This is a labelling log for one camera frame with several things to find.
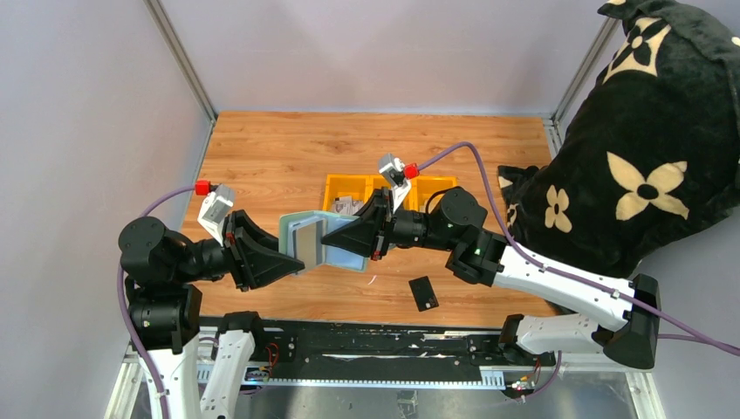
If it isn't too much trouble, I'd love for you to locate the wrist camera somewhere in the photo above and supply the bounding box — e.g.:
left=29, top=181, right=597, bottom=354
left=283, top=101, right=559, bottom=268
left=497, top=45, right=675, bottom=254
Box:
left=195, top=181, right=236, bottom=245
left=378, top=153, right=412, bottom=212

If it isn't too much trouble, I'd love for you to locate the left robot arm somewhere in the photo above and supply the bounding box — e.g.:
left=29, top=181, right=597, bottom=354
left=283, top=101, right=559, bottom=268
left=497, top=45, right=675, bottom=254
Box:
left=119, top=209, right=305, bottom=418

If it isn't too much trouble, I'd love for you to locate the black flower pattern blanket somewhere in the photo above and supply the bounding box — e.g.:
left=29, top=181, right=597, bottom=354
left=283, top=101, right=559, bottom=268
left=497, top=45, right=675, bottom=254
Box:
left=498, top=1, right=739, bottom=278

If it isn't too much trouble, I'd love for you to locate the yellow plastic bin right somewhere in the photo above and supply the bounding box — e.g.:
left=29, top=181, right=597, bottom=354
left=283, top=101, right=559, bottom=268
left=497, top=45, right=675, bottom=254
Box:
left=408, top=175, right=458, bottom=212

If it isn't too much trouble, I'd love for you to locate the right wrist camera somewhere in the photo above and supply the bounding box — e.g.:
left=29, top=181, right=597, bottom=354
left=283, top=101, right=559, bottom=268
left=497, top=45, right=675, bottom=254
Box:
left=378, top=153, right=412, bottom=212

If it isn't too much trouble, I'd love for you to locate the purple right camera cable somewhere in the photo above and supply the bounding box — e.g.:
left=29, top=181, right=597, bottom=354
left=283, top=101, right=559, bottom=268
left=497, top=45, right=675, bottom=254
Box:
left=403, top=141, right=740, bottom=357

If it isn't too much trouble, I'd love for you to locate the black credit card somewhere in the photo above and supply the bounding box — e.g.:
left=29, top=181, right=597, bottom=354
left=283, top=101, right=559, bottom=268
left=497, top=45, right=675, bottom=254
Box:
left=408, top=276, right=439, bottom=312

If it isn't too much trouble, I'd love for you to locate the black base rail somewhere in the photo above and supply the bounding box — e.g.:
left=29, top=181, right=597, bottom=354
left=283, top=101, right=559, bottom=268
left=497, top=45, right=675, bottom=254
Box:
left=199, top=314, right=559, bottom=386

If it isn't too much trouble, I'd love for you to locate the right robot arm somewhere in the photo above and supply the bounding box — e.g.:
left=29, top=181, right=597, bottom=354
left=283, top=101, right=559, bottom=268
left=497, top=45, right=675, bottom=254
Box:
left=321, top=187, right=660, bottom=369

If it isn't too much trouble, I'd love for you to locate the white VIP card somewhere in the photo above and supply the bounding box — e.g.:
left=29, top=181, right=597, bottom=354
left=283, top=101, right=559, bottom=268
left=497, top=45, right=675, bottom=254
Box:
left=330, top=196, right=365, bottom=216

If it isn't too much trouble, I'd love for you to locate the purple camera cable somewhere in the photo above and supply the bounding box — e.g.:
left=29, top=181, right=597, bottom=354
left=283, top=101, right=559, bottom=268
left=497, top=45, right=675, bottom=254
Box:
left=403, top=141, right=740, bottom=357
left=116, top=180, right=212, bottom=419

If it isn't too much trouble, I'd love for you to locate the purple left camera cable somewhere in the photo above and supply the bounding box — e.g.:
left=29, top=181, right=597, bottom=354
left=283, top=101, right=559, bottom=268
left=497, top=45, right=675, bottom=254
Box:
left=116, top=180, right=212, bottom=419

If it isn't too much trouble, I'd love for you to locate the yellow plastic bin left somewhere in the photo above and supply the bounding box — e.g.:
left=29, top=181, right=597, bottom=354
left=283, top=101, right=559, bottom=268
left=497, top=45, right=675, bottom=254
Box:
left=322, top=174, right=370, bottom=211

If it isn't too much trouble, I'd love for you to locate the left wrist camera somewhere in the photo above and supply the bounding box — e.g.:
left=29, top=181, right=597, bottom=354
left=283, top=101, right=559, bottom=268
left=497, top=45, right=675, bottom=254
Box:
left=195, top=181, right=236, bottom=245

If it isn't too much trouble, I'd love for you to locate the yellow plastic bin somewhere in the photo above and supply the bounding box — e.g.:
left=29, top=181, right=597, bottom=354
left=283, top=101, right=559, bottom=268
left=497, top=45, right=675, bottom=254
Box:
left=322, top=174, right=370, bottom=211
left=365, top=175, right=419, bottom=210
left=408, top=175, right=458, bottom=212

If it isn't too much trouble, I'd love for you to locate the yellow plastic bin middle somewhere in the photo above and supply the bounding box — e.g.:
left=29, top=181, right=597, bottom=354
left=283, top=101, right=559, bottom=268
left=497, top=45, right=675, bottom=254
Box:
left=365, top=175, right=419, bottom=210

